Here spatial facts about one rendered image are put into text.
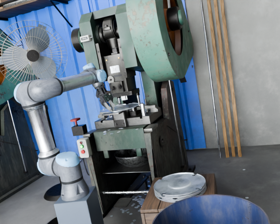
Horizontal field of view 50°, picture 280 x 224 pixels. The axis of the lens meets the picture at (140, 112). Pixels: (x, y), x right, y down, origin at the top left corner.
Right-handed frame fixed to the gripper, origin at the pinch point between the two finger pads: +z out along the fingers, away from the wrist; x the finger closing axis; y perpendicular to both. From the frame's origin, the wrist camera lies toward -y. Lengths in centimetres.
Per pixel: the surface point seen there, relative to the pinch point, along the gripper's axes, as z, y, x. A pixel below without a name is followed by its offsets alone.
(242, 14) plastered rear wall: 0, -31, 174
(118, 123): 12.8, -6.8, 1.2
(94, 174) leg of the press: 37, -14, -31
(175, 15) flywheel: -36, 23, 63
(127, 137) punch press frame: 21.5, 3.0, -0.9
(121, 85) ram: -9.9, -7.2, 17.7
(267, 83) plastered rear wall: 71, -19, 161
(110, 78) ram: -16.8, -15.3, 15.0
